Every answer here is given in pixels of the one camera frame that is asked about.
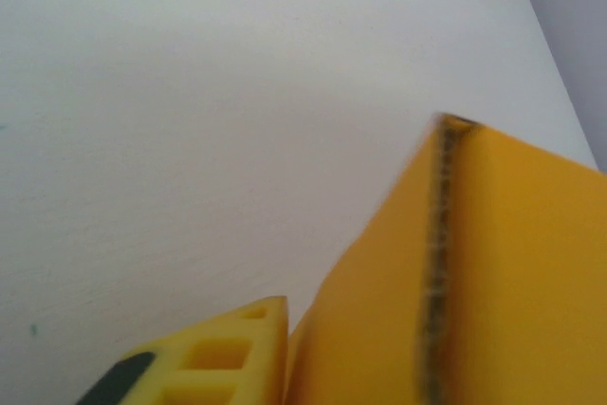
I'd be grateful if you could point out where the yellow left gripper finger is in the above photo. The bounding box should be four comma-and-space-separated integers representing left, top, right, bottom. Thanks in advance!
74, 295, 290, 405

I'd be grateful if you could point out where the yellow paper box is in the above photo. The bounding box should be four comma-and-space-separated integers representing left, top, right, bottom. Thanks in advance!
283, 112, 607, 405

